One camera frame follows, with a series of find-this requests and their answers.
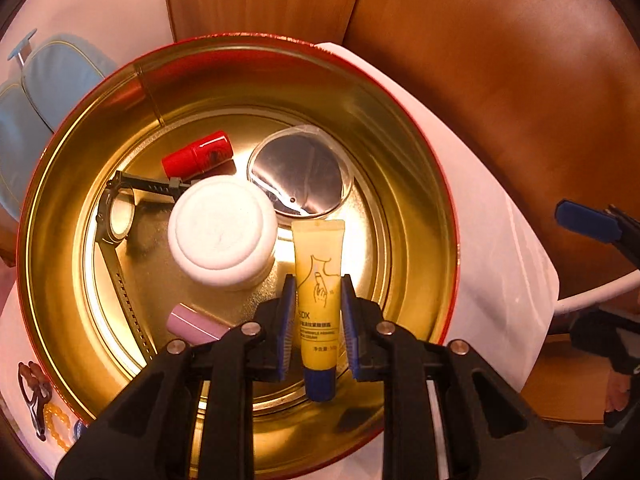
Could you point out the blue padded chair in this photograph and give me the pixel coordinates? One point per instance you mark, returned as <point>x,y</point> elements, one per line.
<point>50,90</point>

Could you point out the white cream jar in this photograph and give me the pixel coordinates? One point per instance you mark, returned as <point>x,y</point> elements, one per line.
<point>220,230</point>

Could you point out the purple lipstick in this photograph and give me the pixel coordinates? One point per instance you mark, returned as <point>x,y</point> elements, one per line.
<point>192,325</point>

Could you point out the red lipstick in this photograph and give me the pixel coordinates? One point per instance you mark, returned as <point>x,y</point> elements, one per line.
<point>200,152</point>

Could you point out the red oval tin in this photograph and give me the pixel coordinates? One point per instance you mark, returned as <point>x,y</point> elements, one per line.
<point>400,160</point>

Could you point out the brown hair claw clip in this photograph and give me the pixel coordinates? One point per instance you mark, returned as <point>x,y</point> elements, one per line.
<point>37,400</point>

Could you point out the blue plush doll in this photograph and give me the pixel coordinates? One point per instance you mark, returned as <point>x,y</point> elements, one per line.
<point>80,431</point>

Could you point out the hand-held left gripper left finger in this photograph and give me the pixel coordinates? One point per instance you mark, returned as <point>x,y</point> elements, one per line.
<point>286,330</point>

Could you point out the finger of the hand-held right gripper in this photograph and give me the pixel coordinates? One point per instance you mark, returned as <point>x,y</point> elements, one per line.
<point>600,340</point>
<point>585,220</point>

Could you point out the white curved tube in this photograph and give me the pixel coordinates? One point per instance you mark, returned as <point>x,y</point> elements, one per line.
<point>600,294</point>

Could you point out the yellow hand cream tube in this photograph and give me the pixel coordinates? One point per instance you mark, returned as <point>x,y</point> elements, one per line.
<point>317,270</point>

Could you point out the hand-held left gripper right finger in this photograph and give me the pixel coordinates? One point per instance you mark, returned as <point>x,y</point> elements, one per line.
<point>350,330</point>

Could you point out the wooden wardrobe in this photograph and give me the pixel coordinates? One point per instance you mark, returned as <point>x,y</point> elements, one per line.
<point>500,85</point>

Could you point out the round clear compact case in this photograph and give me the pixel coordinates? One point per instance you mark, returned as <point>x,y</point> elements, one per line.
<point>300,170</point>

